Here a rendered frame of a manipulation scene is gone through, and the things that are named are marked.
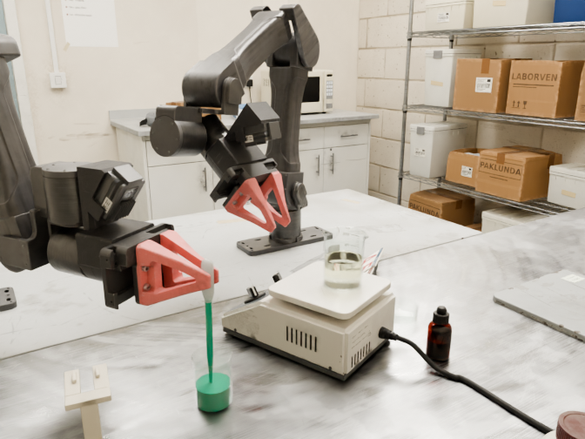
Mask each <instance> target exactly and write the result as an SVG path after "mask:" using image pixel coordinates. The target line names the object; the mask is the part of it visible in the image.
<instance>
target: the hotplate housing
mask: <svg viewBox="0 0 585 439"><path fill-rule="evenodd" d="M394 310H395V296H394V294H393V292H390V291H386V292H385V293H384V294H382V295H381V296H380V297H378V298H377V299H376V300H374V301H373V302H372V303H370V304H369V305H368V306H366V307H365V308H363V309H362V310H361V311H359V312H358V313H357V314H356V315H355V316H353V317H352V318H350V319H347V320H341V319H337V318H334V317H332V316H329V315H326V314H322V313H319V312H316V311H313V310H311V309H308V308H305V307H302V306H299V305H296V304H293V303H291V302H288V301H283V300H281V299H278V298H275V297H272V296H270V295H268V296H267V297H265V298H264V299H262V300H260V301H257V302H254V303H252V304H249V305H246V306H243V307H240V308H237V309H234V310H232V311H229V312H226V313H223V315H224V316H222V317H221V322H222V327H223V331H224V332H226V333H228V334H231V335H234V336H236V337H238V338H240V339H242V340H245V341H249V342H250V343H252V344H255V345H257V346H260V347H262V348H265V349H267V350H270V351H272V352H274V353H276V354H279V355H282V356H284V357H286V358H289V359H291V360H294V361H296V362H299V363H301V364H304V365H306V366H308V367H310V368H314V369H316V370H318V371H320V372H322V373H325V374H327V375H330V376H333V377H335V378H337V379H340V380H342V381H344V380H345V379H346V378H347V377H348V376H349V375H351V374H352V373H353V372H354V371H355V370H356V369H357V368H358V367H359V366H360V365H361V364H363V363H364V362H365V361H366V360H367V359H368V358H369V357H370V356H371V355H372V354H373V353H375V352H376V351H377V350H378V349H379V348H380V347H381V346H382V345H383V344H384V343H385V342H387V341H388V340H391V341H397V337H398V334H396V333H395V332H394V331H393V324H394Z"/></svg>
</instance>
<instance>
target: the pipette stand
mask: <svg viewBox="0 0 585 439"><path fill-rule="evenodd" d="M92 373H93V381H94V390H92V391H88V392H83V393H81V386H80V373H79V369H75V370H71V371H67V372H64V407H65V411H69V410H73V409H80V410H81V416H82V423H83V429H84V439H103V437H102V430H101V423H100V416H99V409H98V404H99V403H102V402H108V401H111V388H110V382H109V376H108V370H107V365H106V363H104V364H99V365H96V366H92Z"/></svg>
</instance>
